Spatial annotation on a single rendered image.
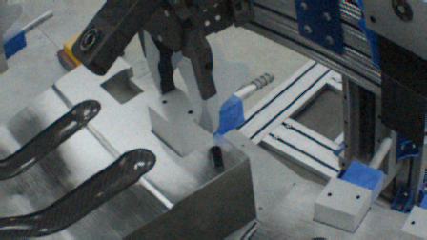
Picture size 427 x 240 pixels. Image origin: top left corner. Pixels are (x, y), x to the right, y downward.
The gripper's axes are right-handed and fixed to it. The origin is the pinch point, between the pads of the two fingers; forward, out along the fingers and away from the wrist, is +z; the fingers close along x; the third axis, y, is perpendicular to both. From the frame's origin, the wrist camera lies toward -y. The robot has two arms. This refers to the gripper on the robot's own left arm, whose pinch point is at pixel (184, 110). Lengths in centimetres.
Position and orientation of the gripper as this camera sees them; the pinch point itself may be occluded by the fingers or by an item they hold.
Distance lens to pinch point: 73.4
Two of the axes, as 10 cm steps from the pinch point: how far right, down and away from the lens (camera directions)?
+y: 7.8, -4.9, 3.9
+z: 1.4, 7.5, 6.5
